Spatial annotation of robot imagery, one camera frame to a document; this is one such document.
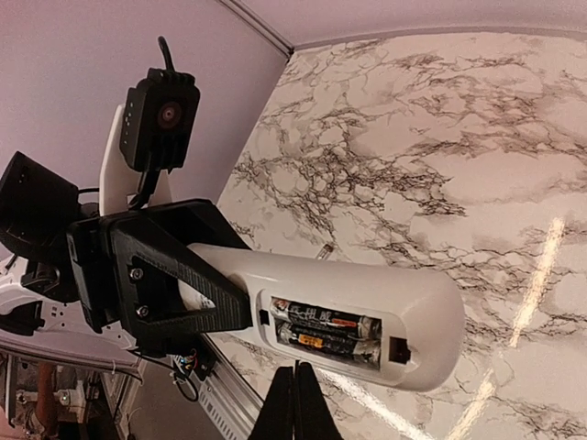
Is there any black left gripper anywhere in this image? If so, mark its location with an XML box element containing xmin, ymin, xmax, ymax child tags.
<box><xmin>66</xmin><ymin>199</ymin><xmax>252</xmax><ymax>351</ymax></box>

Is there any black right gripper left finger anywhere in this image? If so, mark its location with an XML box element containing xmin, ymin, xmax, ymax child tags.
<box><xmin>248</xmin><ymin>367</ymin><xmax>294</xmax><ymax>440</ymax></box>

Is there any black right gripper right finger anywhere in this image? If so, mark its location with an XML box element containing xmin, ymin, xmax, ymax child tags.
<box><xmin>295</xmin><ymin>361</ymin><xmax>342</xmax><ymax>440</ymax></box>

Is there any white remote control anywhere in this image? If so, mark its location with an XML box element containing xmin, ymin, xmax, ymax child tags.
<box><xmin>190</xmin><ymin>244</ymin><xmax>464</xmax><ymax>391</ymax></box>

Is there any clear handled screwdriver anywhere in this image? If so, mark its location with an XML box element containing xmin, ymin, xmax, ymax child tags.
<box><xmin>316</xmin><ymin>244</ymin><xmax>333</xmax><ymax>260</ymax></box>

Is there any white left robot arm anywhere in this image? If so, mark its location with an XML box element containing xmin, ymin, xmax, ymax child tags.
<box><xmin>1</xmin><ymin>152</ymin><xmax>253</xmax><ymax>358</ymax></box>

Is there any lower AAA battery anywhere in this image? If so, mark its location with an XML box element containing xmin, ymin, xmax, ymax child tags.
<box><xmin>276</xmin><ymin>322</ymin><xmax>381</xmax><ymax>369</ymax></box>

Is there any aaa battery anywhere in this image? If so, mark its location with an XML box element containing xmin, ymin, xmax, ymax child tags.
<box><xmin>270</xmin><ymin>298</ymin><xmax>382</xmax><ymax>340</ymax></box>
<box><xmin>276</xmin><ymin>322</ymin><xmax>381</xmax><ymax>369</ymax></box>

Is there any upper AAA battery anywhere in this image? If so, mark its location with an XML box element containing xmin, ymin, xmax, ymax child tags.
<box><xmin>270</xmin><ymin>298</ymin><xmax>382</xmax><ymax>340</ymax></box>

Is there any aluminium front rail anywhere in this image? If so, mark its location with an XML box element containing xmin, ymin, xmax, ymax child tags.
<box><xmin>172</xmin><ymin>335</ymin><xmax>263</xmax><ymax>439</ymax></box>

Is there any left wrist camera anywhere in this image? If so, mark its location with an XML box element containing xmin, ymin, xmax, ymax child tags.
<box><xmin>119</xmin><ymin>68</ymin><xmax>201</xmax><ymax>172</ymax></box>

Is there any aluminium left corner post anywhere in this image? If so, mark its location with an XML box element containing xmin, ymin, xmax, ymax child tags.
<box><xmin>217</xmin><ymin>0</ymin><xmax>294</xmax><ymax>58</ymax></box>

